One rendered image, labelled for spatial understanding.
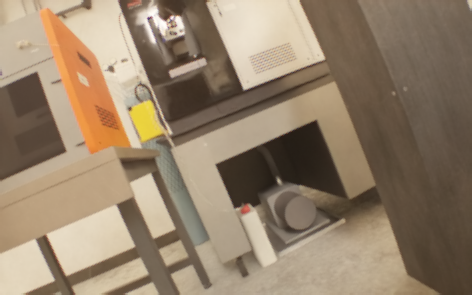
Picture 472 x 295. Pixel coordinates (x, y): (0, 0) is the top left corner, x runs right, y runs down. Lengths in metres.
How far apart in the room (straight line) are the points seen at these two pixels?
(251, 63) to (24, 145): 1.00
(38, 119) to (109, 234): 1.92
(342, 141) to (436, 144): 0.75
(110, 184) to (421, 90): 0.72
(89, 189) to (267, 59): 1.03
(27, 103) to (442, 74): 1.01
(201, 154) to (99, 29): 1.84
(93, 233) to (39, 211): 1.97
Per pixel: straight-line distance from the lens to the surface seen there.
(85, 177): 0.68
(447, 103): 0.78
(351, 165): 1.45
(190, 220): 2.14
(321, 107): 1.39
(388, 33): 0.71
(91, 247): 2.73
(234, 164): 1.94
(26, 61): 0.88
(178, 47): 1.34
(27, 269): 3.02
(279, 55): 1.46
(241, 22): 1.48
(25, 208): 0.75
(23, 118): 0.85
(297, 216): 1.50
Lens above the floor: 0.63
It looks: 1 degrees down
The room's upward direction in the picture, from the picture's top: 23 degrees counter-clockwise
